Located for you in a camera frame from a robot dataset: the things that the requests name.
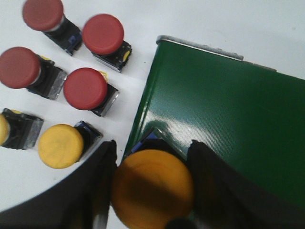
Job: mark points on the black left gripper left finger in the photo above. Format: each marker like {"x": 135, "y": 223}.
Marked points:
{"x": 80, "y": 201}

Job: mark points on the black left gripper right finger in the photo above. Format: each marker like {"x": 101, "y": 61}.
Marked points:
{"x": 224, "y": 199}

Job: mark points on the yellow push button switch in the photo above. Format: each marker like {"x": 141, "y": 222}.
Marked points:
{"x": 152, "y": 185}
{"x": 19, "y": 130}
{"x": 62, "y": 145}

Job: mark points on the green conveyor belt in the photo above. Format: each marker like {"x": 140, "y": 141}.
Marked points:
{"x": 251, "y": 117}

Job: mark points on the red push button switch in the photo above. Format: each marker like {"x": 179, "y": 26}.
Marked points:
{"x": 88, "y": 89}
{"x": 103, "y": 35}
{"x": 21, "y": 68}
{"x": 47, "y": 16}

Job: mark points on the aluminium conveyor frame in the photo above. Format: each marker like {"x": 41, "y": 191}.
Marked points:
{"x": 209, "y": 49}

